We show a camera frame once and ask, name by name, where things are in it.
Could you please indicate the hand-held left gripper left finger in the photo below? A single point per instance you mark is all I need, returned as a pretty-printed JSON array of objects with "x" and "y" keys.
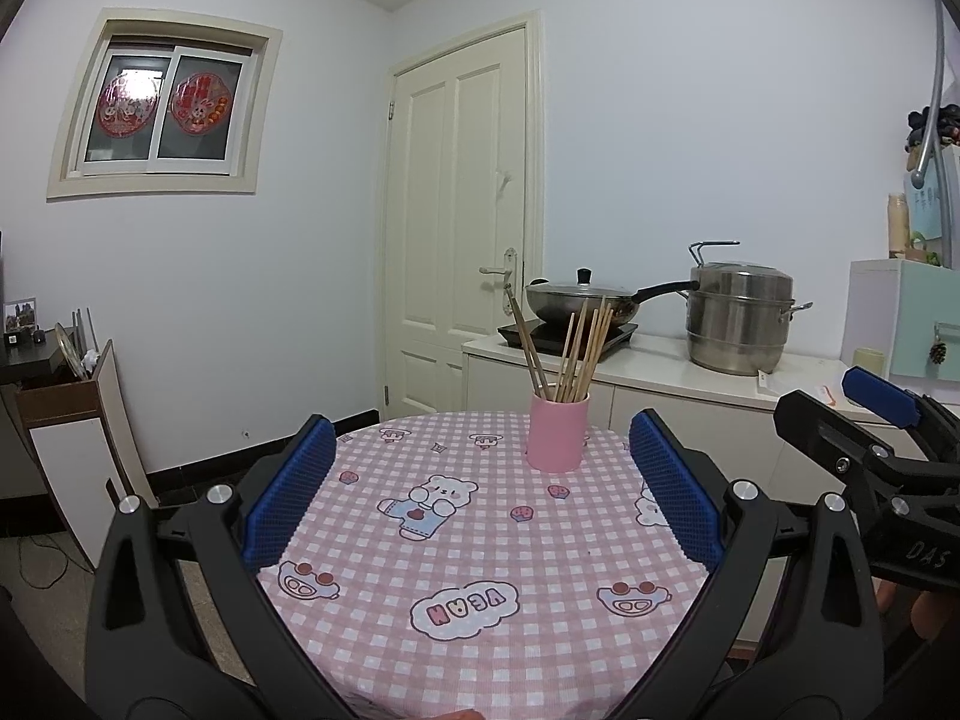
[{"x": 292, "y": 495}]

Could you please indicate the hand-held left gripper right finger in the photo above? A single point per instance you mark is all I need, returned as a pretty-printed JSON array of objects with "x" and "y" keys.
[{"x": 675, "y": 495}]

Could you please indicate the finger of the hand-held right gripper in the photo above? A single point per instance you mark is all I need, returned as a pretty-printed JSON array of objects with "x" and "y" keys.
[
  {"x": 817, "y": 424},
  {"x": 881, "y": 397}
]

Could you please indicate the pink cup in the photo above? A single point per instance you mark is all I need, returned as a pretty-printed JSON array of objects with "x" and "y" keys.
[{"x": 559, "y": 439}]

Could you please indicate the bunch of wooden chopsticks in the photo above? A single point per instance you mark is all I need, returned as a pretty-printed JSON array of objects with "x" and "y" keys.
[{"x": 581, "y": 367}]

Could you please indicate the person's right hand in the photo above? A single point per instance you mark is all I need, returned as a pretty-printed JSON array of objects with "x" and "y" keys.
[{"x": 934, "y": 615}]

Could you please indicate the pale yellow cup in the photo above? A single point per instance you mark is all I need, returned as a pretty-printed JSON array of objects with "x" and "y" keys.
[{"x": 868, "y": 360}]

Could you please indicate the white paper sheet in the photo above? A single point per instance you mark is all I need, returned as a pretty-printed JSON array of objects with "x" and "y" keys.
[{"x": 772, "y": 384}]

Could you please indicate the hanging pine cone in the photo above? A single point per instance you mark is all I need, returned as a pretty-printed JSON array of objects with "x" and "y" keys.
[{"x": 938, "y": 354}]

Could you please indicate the pale green cabinet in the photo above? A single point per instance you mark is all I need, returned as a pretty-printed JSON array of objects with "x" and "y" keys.
[{"x": 915, "y": 300}]

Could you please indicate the stainless steel steamer pot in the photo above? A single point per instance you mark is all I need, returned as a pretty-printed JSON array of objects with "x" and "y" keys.
[{"x": 739, "y": 330}]

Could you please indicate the white counter cabinet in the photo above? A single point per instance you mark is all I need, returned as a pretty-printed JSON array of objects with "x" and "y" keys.
[{"x": 675, "y": 367}]

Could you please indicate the beige bottle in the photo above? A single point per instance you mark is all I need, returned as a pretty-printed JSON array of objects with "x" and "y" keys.
[{"x": 898, "y": 229}]

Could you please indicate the pink checked bear tablecloth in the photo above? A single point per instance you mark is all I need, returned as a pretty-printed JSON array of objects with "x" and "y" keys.
[{"x": 487, "y": 540}]

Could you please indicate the black induction cooker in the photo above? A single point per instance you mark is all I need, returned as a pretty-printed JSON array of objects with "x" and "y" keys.
[{"x": 525, "y": 334}]

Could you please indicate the brown and white side cabinet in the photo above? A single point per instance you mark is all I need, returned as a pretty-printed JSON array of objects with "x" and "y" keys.
[{"x": 67, "y": 465}]

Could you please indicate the grey steel wok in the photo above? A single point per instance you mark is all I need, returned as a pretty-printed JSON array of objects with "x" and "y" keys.
[{"x": 551, "y": 304}]

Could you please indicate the wok lid with black knob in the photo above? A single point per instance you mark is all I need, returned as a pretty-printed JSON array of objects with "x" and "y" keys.
[{"x": 581, "y": 286}]

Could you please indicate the round metal plate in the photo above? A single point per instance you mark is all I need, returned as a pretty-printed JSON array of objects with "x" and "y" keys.
[{"x": 69, "y": 352}]

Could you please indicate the grey upright boards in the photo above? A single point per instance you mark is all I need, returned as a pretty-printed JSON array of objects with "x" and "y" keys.
[{"x": 79, "y": 330}]

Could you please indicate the dark plush toy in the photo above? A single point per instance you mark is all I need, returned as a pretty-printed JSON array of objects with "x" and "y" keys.
[{"x": 945, "y": 124}]

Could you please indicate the black desk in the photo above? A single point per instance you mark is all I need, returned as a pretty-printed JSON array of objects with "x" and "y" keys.
[{"x": 30, "y": 364}]

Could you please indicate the grey curved pipe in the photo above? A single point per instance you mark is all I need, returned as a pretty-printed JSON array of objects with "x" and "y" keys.
[{"x": 934, "y": 90}]

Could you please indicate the cream panel door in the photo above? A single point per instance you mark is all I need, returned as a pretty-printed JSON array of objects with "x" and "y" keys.
[{"x": 450, "y": 202}]

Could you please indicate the cream framed window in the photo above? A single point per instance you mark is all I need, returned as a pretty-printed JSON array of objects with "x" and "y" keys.
[{"x": 247, "y": 112}]

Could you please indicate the red round window sticker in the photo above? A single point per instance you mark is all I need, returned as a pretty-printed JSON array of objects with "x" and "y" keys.
[
  {"x": 199, "y": 103},
  {"x": 127, "y": 105}
]

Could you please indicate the small photo frame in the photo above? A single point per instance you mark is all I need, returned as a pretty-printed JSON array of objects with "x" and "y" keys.
[{"x": 19, "y": 315}]

